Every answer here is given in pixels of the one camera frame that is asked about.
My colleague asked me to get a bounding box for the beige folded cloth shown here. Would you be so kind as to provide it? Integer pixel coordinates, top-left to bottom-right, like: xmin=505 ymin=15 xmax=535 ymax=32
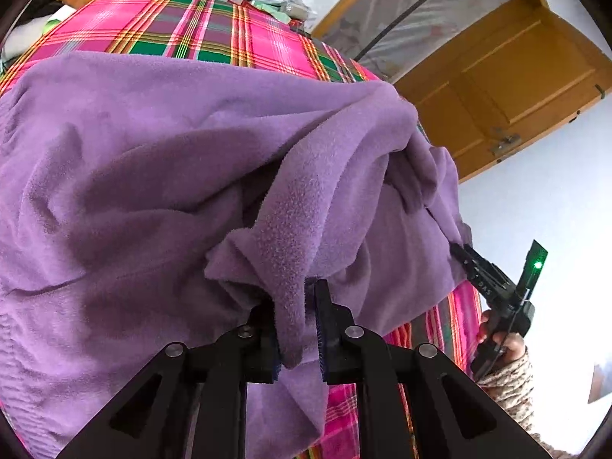
xmin=5 ymin=5 xmax=80 ymax=51

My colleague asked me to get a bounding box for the grey plastic door curtain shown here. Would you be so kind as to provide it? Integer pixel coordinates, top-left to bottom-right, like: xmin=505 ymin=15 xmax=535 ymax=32
xmin=318 ymin=0 xmax=519 ymax=82

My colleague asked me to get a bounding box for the metal door latch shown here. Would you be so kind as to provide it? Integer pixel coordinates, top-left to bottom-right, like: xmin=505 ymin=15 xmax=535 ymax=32
xmin=490 ymin=127 xmax=523 ymax=156

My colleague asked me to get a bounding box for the purple fleece garment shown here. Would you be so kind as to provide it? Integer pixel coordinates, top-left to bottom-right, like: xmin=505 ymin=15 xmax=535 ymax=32
xmin=0 ymin=52 xmax=472 ymax=459

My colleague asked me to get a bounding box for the pink plaid bed sheet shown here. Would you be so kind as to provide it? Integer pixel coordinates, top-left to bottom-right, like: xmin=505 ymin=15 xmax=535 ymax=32
xmin=0 ymin=0 xmax=483 ymax=459

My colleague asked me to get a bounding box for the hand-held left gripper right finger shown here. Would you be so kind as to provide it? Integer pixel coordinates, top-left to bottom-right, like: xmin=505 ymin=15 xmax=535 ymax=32
xmin=313 ymin=278 xmax=553 ymax=459

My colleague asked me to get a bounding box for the person's right hand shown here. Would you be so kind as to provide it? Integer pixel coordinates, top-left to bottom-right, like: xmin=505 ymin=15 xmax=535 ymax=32
xmin=501 ymin=332 xmax=527 ymax=359

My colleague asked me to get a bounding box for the wooden door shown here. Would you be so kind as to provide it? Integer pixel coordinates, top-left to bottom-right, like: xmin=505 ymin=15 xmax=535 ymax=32
xmin=394 ymin=0 xmax=612 ymax=185

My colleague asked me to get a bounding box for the grey parcel bag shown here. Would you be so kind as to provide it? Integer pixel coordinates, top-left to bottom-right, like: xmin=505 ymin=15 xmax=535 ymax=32
xmin=282 ymin=0 xmax=316 ymax=22

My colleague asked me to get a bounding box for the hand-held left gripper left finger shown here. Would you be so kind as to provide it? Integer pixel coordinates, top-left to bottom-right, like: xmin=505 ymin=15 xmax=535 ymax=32
xmin=57 ymin=303 xmax=283 ymax=459

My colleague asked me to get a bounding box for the person's right forearm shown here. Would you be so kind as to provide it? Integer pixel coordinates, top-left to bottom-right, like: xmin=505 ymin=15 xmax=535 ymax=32
xmin=478 ymin=344 xmax=579 ymax=459

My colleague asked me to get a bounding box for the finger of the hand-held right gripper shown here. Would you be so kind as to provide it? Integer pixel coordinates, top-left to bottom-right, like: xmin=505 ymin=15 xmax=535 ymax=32
xmin=449 ymin=244 xmax=485 ymax=280

